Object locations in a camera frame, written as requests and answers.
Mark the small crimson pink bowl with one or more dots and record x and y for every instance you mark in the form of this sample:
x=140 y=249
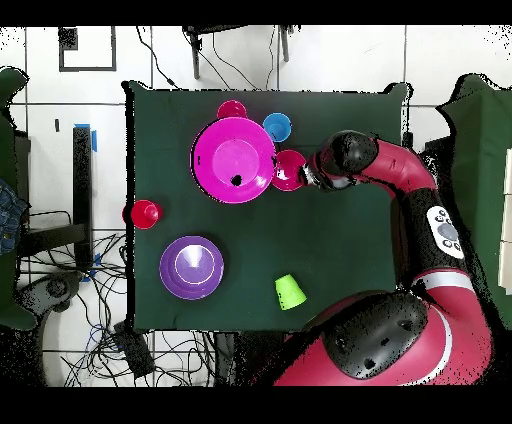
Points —
x=290 y=172

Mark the large magenta bowl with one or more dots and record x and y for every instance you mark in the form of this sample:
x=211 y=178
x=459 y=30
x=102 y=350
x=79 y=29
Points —
x=234 y=160

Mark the green cup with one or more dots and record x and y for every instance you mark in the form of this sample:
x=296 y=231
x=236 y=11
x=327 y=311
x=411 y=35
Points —
x=290 y=294

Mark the blue cup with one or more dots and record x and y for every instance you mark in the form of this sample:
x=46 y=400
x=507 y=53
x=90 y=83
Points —
x=278 y=126

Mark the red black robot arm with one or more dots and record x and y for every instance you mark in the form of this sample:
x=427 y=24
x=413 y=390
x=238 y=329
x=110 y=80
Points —
x=400 y=168

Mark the dark green tablecloth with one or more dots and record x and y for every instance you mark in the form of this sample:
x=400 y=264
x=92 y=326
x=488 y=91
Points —
x=180 y=224

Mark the purple bowl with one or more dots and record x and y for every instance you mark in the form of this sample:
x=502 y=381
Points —
x=188 y=280

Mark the crimson pink cup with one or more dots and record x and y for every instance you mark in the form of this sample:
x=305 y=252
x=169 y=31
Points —
x=231 y=108

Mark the red cup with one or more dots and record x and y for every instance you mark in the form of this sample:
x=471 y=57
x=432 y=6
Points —
x=144 y=214

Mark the dark metal legged stand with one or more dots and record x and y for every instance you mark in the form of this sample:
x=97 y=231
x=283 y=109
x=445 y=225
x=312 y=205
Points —
x=196 y=60

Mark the blue tape strip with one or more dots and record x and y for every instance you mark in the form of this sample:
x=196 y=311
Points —
x=94 y=142

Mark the black metal bar stand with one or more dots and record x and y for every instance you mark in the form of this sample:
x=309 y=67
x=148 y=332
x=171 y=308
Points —
x=82 y=180

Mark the black power strip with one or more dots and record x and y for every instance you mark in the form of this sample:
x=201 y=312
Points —
x=134 y=352

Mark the black office chair base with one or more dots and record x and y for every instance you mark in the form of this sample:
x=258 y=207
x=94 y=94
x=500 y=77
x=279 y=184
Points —
x=56 y=288

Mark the green cloth covered table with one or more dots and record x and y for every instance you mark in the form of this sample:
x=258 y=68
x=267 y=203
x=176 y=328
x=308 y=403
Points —
x=6 y=160
x=480 y=160

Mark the blue denim fabric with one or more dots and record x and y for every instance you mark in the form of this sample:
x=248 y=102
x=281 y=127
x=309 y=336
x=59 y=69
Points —
x=10 y=216

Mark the white box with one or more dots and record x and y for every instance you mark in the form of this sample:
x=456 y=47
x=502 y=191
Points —
x=506 y=220

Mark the grey square floor frame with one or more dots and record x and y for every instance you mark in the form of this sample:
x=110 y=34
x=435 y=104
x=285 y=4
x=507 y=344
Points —
x=68 y=40

